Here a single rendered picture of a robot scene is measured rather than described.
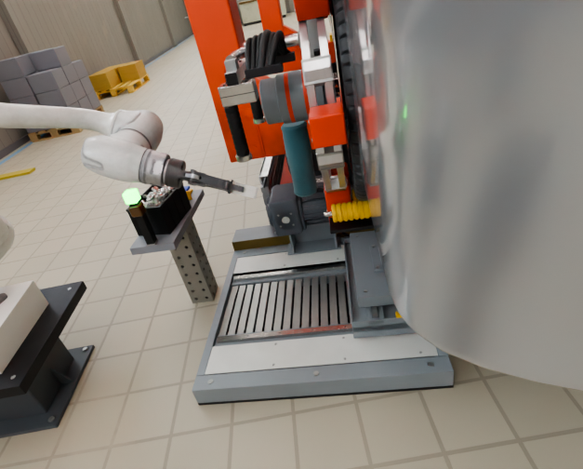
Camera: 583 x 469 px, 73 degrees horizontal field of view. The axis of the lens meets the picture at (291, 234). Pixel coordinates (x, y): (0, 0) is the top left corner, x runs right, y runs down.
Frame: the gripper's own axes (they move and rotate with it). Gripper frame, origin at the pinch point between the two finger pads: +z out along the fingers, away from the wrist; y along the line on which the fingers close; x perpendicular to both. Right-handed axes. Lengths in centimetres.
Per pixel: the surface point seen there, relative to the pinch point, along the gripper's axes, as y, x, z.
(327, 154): 10.3, 12.6, 18.0
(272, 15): -214, 153, -15
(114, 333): -72, -70, -43
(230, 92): 6.4, 22.1, -8.6
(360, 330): -21, -35, 47
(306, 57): 18.1, 30.7, 7.1
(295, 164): -29.7, 14.6, 14.1
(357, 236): -50, -4, 47
